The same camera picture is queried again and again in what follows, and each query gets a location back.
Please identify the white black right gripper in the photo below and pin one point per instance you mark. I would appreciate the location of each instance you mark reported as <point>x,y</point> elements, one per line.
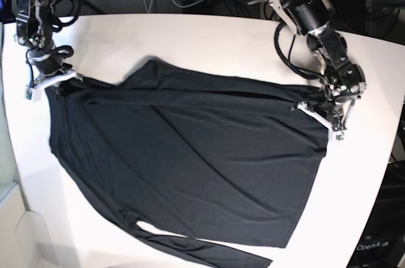
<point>52,71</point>

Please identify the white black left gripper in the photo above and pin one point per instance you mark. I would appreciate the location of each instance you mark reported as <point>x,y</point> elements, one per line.
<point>331,112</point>

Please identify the black long sleeve shirt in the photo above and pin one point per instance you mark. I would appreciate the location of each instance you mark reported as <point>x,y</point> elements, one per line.
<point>191,163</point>

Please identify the black OpenArm case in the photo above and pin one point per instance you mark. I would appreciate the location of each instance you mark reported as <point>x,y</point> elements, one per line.
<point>382,241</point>

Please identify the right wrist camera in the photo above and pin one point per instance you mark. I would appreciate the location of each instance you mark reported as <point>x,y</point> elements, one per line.
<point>336,134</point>

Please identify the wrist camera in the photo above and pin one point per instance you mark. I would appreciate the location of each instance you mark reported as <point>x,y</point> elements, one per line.
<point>336,134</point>
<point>33,94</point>

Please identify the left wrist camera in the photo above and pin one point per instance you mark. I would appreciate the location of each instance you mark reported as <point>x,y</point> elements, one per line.
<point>33,94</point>

